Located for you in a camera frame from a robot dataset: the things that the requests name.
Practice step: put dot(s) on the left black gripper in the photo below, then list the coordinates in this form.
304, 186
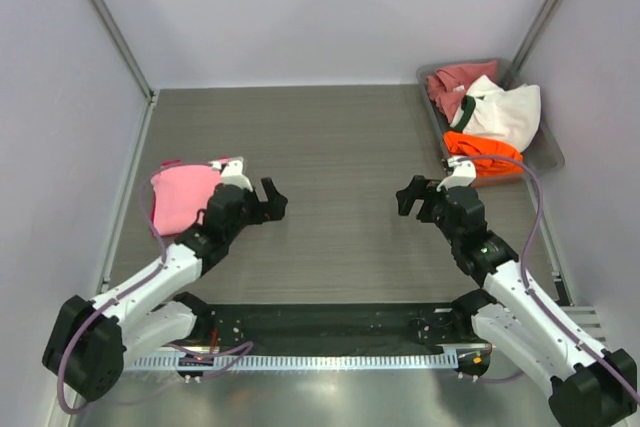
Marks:
274, 207

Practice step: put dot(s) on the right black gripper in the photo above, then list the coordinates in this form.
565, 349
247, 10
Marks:
419, 187

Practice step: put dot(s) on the light pink t shirt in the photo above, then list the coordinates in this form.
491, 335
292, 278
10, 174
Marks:
190, 186

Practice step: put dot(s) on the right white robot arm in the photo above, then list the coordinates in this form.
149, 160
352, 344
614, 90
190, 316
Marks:
585, 383

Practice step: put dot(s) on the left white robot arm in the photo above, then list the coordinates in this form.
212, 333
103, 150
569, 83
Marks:
93, 341

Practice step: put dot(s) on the orange t shirt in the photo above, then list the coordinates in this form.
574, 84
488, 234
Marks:
459, 144

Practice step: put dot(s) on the folded magenta t shirt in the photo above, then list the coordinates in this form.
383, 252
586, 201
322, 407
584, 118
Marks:
160, 200

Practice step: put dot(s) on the dusty rose t shirt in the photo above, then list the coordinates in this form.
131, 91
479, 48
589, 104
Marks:
448, 85

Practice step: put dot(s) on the white t shirt green collar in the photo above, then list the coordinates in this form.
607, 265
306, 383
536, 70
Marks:
509, 116

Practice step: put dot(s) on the grey plastic tray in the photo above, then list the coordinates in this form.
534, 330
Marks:
543, 155

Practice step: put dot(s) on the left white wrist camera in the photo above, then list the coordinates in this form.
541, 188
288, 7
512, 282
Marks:
232, 172

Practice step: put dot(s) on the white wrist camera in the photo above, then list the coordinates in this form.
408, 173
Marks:
232, 172
462, 173

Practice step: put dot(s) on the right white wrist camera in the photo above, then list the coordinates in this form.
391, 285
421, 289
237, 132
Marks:
462, 173

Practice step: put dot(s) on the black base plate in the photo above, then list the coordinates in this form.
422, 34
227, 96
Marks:
341, 330

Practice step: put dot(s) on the white slotted cable duct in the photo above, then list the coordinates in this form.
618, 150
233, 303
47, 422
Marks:
167, 361

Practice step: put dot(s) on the aluminium front rail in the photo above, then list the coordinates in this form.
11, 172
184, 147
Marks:
587, 320

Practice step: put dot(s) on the left aluminium frame post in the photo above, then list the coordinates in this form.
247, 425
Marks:
114, 33

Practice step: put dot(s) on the aluminium frame post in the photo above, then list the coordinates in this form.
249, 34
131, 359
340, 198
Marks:
114, 33
533, 35

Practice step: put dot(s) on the right aluminium frame post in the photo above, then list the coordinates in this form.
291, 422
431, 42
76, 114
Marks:
533, 35

